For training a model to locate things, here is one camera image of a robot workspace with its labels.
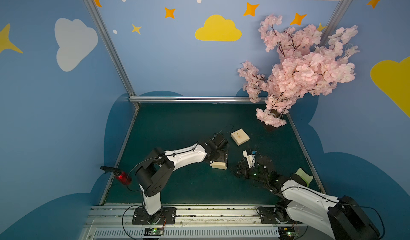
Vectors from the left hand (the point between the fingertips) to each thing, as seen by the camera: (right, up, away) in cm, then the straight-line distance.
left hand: (224, 156), depth 88 cm
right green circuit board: (+26, -31, -17) cm, 44 cm away
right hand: (+6, -4, -4) cm, 8 cm away
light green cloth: (+45, -11, -2) cm, 47 cm away
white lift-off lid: (-4, -4, -4) cm, 7 cm away
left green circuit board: (-34, -30, -18) cm, 49 cm away
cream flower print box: (+11, +10, +13) cm, 19 cm away
